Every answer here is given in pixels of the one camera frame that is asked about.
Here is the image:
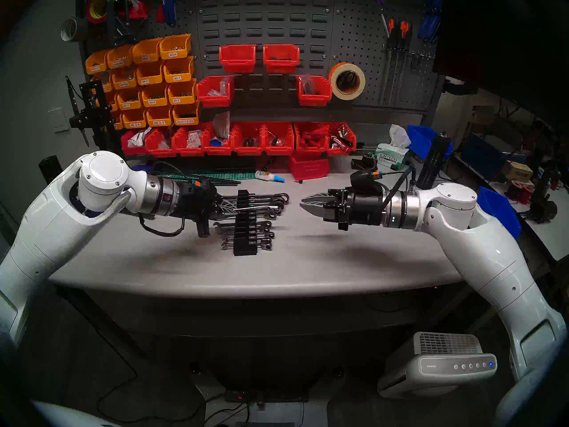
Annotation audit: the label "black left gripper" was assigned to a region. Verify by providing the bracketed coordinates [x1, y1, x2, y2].
[171, 194, 240, 238]

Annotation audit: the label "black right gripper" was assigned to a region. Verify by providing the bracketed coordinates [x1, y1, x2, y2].
[299, 188, 386, 231]

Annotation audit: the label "green cutting mat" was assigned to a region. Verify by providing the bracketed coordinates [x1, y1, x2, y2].
[153, 169, 257, 183]

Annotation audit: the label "red plastic parts bin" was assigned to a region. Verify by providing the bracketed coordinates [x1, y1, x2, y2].
[295, 75, 333, 107]
[121, 128, 149, 156]
[263, 44, 301, 74]
[289, 156, 330, 181]
[196, 75, 236, 108]
[293, 121, 331, 155]
[145, 127, 177, 158]
[262, 121, 295, 156]
[172, 126, 206, 157]
[232, 122, 266, 156]
[202, 124, 235, 156]
[219, 44, 257, 73]
[328, 122, 357, 156]

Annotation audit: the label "black wrench holder rack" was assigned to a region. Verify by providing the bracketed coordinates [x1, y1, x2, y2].
[234, 189, 259, 257]

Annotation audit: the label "shortest chrome ratcheting wrench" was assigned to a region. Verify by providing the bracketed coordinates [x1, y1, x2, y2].
[221, 242, 273, 252]

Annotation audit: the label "Kimtech tissue box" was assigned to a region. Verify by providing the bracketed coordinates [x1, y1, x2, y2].
[375, 124, 412, 170]

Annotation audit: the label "orange bin labelled M4-0.7X6 HEX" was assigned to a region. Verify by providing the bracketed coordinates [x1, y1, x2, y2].
[172, 100, 201, 126]

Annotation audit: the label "cream masking tape roll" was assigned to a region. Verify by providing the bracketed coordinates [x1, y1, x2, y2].
[328, 62, 366, 101]

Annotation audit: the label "orange bin labelled M2.5-5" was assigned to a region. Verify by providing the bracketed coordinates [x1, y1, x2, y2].
[146, 104, 175, 127]

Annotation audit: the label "blue plastic bin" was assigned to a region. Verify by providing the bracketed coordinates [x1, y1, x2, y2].
[478, 186, 522, 240]
[407, 125, 454, 161]

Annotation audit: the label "orange bin labelled M3-6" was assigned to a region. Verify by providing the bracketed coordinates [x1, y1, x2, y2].
[167, 78, 197, 105]

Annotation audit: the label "black cylindrical bottle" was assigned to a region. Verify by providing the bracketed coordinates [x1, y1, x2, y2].
[416, 131, 452, 190]

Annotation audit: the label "orange bin labelled M2.5-6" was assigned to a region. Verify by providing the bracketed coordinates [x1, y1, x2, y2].
[121, 108, 148, 129]

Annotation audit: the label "orange bin labelled M3-8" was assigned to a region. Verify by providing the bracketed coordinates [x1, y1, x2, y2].
[141, 83, 170, 108]

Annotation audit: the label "orange bin labelled M3-4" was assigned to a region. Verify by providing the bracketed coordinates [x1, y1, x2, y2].
[163, 56, 195, 83]

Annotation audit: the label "orange bin labelled M3-12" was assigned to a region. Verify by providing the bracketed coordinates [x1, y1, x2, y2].
[116, 88, 144, 111]

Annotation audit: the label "orange bin labelled M4-6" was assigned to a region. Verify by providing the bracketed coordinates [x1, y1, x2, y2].
[136, 62, 166, 86]

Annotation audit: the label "black soldering press stand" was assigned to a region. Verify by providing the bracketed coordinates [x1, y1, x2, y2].
[69, 79, 129, 164]

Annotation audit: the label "orange bin labelled M3X6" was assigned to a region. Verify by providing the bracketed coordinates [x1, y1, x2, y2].
[159, 34, 192, 60]

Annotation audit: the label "orange bin labelled M4X4X6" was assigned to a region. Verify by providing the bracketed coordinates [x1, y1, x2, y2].
[111, 67, 139, 90]

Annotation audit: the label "dark blue storage crate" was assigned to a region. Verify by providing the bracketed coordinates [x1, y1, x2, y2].
[462, 133, 507, 178]

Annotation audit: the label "black perforated cylinder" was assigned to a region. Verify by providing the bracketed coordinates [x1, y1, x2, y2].
[39, 155, 64, 184]

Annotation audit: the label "orange bin labelled M3X8 BAD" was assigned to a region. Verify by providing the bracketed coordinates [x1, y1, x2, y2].
[107, 44, 135, 69]

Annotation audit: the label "dark grey pegboard tool panel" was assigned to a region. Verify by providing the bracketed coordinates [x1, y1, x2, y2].
[78, 0, 445, 120]

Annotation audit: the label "black soldering iron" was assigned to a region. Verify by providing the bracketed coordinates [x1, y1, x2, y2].
[65, 76, 90, 147]

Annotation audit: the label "black power strip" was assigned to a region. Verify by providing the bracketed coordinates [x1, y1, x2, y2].
[224, 388, 310, 404]

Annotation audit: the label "orange bin labelled M3X5X4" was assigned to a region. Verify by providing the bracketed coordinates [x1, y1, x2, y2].
[85, 49, 112, 74]

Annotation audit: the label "small cardboard box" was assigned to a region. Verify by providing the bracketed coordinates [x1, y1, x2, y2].
[502, 161, 533, 183]

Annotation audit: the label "white air purifier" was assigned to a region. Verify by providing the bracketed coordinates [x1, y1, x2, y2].
[377, 332, 498, 400]

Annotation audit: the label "black metal clamp tool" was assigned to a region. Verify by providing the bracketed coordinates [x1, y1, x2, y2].
[107, 0, 149, 46]

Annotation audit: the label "black desk device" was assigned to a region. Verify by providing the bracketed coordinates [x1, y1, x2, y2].
[529, 164, 559, 224]

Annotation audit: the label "red and yellow tape roll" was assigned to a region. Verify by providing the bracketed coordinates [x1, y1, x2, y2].
[86, 0, 113, 24]

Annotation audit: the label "black monitor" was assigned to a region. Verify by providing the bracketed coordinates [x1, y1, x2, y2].
[433, 0, 569, 133]

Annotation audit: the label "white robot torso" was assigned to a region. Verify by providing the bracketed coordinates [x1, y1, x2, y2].
[31, 399, 120, 427]

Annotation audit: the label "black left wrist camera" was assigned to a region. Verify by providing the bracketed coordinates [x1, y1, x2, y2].
[180, 177, 218, 195]

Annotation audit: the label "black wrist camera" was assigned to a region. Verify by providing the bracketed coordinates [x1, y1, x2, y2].
[350, 169, 383, 192]
[180, 177, 218, 195]

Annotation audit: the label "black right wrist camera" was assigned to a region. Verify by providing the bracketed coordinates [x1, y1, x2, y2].
[350, 169, 383, 192]

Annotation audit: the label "black battery holder with wires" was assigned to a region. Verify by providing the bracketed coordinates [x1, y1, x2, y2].
[351, 153, 378, 171]

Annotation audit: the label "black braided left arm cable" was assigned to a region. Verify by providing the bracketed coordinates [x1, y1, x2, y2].
[139, 213, 186, 238]

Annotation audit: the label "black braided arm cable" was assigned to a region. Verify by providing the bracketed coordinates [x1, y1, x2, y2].
[139, 213, 186, 238]
[382, 166, 416, 209]

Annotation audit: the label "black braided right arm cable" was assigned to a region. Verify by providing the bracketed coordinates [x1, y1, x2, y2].
[382, 166, 416, 209]

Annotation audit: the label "orange handled screwdriver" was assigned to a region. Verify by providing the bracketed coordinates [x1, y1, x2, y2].
[397, 20, 410, 105]
[386, 18, 397, 105]

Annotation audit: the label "white wall light switch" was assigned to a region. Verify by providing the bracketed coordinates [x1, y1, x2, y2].
[48, 107, 70, 133]

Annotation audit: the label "blue handled pliers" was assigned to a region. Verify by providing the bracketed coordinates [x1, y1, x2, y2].
[417, 0, 444, 44]
[156, 0, 182, 28]

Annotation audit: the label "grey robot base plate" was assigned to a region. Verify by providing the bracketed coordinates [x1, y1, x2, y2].
[191, 366, 347, 427]

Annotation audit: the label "grey duct tape roll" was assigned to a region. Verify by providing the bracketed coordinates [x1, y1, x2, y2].
[60, 16, 89, 43]

